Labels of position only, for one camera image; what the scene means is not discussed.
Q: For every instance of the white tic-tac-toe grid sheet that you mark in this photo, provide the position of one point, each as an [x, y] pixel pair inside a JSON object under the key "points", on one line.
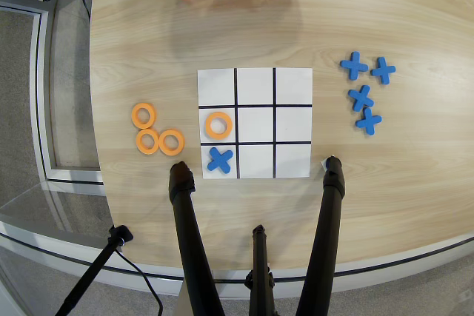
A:
{"points": [[255, 123]]}

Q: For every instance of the blue foam cross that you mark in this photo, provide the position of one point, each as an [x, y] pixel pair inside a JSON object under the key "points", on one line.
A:
{"points": [[360, 98], [220, 160], [368, 121], [354, 65], [383, 70]]}

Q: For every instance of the small white tag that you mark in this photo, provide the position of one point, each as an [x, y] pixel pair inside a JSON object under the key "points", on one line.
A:
{"points": [[323, 163]]}

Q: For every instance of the thin black tripod leg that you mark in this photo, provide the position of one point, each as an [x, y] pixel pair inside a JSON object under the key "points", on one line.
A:
{"points": [[261, 268]]}

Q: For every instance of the black stand pole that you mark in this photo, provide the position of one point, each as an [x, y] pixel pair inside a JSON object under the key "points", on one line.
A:
{"points": [[92, 268]]}

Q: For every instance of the white glass partition frame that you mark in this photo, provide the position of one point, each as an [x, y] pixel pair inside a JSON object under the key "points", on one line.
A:
{"points": [[39, 90]]}

